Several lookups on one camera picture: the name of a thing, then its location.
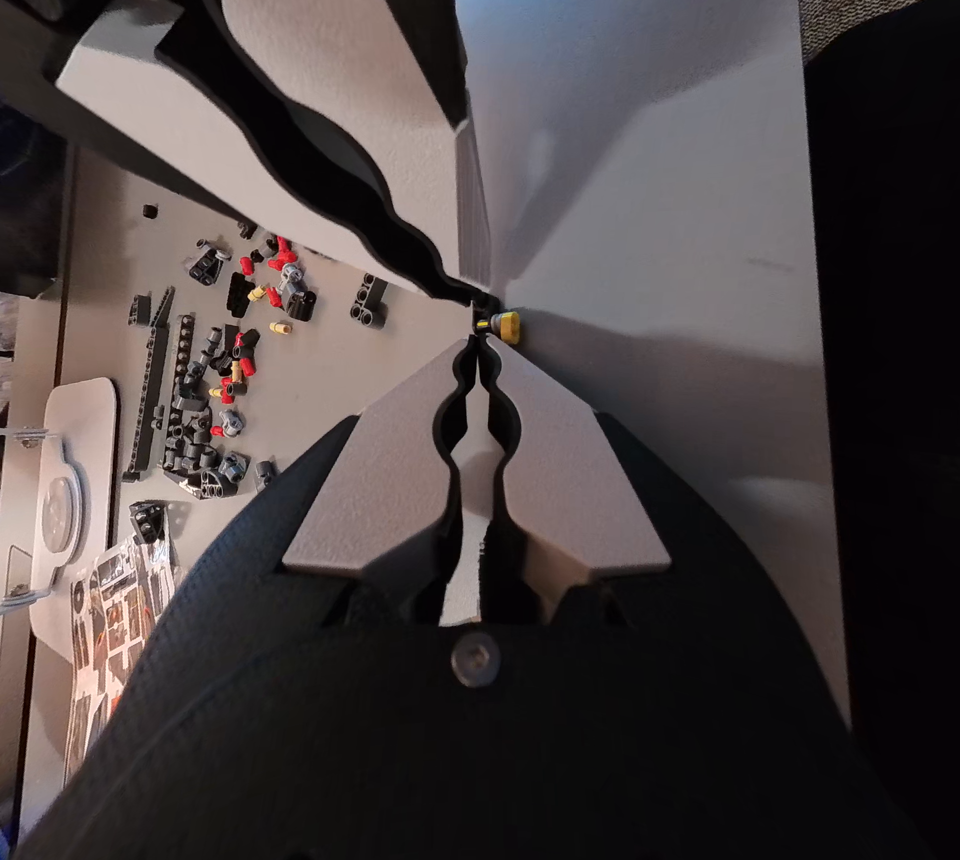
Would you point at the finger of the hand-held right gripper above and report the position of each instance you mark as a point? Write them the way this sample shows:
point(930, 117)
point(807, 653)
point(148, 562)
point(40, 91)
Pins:
point(337, 49)
point(187, 117)

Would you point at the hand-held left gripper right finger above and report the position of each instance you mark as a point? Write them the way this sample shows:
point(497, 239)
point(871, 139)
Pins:
point(592, 500)

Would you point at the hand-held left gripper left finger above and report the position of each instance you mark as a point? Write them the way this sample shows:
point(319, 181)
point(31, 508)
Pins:
point(375, 492)

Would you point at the yellow lego pin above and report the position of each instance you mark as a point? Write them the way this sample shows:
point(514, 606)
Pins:
point(511, 326)

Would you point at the pile of lego pieces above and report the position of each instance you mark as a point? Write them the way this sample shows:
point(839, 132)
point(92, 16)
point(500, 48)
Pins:
point(240, 350)

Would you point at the dark grey lego connector block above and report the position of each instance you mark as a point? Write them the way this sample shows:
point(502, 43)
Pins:
point(265, 474)

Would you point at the dark grey angled lego panel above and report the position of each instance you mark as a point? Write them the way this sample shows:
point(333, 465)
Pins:
point(206, 265)

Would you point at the dark grey L-shaped lego beam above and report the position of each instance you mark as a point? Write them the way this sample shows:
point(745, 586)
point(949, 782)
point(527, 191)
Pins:
point(367, 301)

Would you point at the dark grey lego hub piece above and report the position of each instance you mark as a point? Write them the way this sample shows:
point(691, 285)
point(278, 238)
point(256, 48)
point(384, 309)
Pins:
point(148, 519)

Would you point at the long dark grey lego beam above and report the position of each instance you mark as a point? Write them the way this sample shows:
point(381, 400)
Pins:
point(150, 380)
point(184, 350)

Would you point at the sticker sheet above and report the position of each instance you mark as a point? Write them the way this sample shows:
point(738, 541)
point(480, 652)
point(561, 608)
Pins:
point(112, 620)

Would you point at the white booklet stand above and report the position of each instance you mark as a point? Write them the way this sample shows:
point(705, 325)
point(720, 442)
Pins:
point(82, 470)

